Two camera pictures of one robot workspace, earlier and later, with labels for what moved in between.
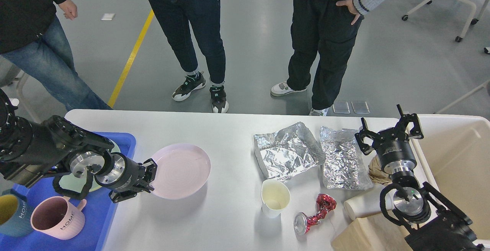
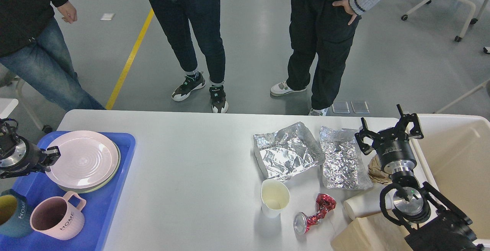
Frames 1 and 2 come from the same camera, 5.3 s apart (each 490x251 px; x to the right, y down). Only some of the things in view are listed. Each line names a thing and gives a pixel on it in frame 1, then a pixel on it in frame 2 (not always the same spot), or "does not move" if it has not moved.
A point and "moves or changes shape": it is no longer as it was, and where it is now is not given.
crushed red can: x=302 y=222 does not move
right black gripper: x=395 y=154 does not move
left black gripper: x=125 y=175 -> x=30 y=162
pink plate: x=183 y=170 moves or changes shape
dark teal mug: x=15 y=218 does not move
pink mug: x=55 y=217 does not move
